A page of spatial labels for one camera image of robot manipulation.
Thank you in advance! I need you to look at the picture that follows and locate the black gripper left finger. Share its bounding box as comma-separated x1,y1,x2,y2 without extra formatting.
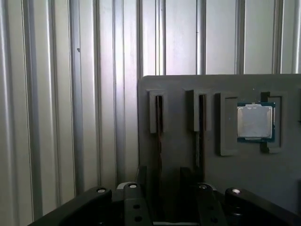
28,166,152,226

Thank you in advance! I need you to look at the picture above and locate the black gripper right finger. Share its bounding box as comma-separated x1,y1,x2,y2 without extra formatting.
180,166,301,226

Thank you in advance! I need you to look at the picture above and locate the grey parts rack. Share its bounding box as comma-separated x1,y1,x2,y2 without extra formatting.
137,74,301,226

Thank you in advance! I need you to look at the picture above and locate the silver CPU chip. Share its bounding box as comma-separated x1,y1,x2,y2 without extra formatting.
236,102,277,144

